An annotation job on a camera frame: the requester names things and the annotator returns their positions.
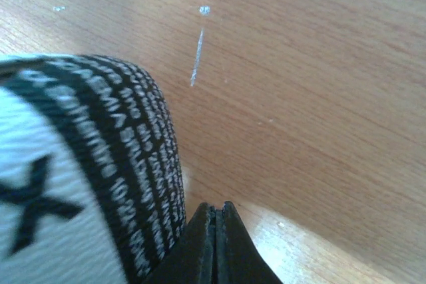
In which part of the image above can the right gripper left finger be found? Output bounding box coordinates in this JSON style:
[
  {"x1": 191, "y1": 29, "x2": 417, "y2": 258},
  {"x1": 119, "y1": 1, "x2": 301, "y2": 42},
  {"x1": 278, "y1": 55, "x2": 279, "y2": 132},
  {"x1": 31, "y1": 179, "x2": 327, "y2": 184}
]
[{"x1": 145, "y1": 203, "x2": 216, "y2": 284}]

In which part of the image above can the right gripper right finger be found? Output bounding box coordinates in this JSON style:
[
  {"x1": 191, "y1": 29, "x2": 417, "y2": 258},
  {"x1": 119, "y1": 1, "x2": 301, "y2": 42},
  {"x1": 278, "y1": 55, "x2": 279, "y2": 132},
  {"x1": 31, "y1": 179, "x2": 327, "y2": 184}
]
[{"x1": 214, "y1": 201, "x2": 282, "y2": 284}]

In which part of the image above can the flag pattern sunglasses case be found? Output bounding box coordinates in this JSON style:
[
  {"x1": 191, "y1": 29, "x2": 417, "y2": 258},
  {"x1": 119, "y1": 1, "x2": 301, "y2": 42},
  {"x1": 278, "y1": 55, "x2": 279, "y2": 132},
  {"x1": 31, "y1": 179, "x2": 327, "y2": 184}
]
[{"x1": 1, "y1": 54, "x2": 186, "y2": 283}]

